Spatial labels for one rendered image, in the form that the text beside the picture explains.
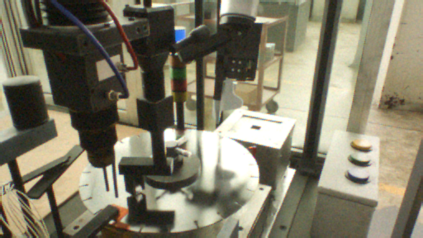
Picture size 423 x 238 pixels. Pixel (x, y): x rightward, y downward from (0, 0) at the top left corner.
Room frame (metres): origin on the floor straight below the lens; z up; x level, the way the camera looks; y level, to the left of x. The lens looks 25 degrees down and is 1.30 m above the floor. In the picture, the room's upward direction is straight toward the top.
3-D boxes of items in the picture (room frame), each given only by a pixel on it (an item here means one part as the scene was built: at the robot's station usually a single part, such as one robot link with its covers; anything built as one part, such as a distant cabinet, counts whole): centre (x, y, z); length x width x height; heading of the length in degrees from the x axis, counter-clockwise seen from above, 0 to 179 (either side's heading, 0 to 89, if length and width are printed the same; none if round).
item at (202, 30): (0.46, 0.04, 1.21); 0.08 x 0.06 x 0.03; 154
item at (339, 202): (0.64, -0.33, 0.82); 0.28 x 0.11 x 0.15; 154
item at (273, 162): (0.80, -0.13, 0.82); 0.18 x 0.18 x 0.15; 64
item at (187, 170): (0.52, 0.07, 0.96); 0.11 x 0.11 x 0.03
